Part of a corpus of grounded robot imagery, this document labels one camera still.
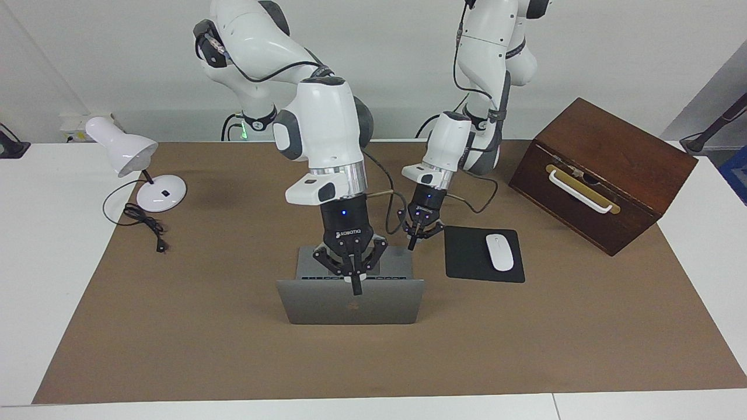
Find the black mouse pad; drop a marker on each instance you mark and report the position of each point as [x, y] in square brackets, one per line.
[467, 256]

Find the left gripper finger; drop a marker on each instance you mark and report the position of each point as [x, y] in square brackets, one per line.
[411, 230]
[430, 231]

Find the brown table mat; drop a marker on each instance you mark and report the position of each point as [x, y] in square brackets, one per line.
[373, 361]

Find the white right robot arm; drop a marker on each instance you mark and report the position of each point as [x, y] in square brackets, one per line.
[327, 128]

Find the grey laptop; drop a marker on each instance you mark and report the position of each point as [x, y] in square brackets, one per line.
[327, 306]

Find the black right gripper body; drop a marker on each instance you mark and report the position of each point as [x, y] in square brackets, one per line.
[345, 224]

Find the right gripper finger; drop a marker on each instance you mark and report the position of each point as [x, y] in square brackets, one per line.
[370, 256]
[338, 261]

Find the black clamp base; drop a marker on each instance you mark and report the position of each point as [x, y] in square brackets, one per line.
[11, 149]

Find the white desk lamp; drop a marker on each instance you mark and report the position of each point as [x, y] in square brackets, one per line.
[122, 149]

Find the white computer mouse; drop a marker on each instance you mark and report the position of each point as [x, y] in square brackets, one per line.
[499, 252]

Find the dark wooden box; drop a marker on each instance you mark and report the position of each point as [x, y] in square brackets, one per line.
[630, 157]

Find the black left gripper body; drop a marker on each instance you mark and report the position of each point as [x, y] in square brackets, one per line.
[427, 205]

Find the blue crate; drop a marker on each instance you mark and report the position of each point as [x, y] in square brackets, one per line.
[736, 175]

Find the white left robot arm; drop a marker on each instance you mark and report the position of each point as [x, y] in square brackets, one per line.
[449, 140]

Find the black stand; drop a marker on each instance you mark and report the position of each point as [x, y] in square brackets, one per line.
[715, 125]

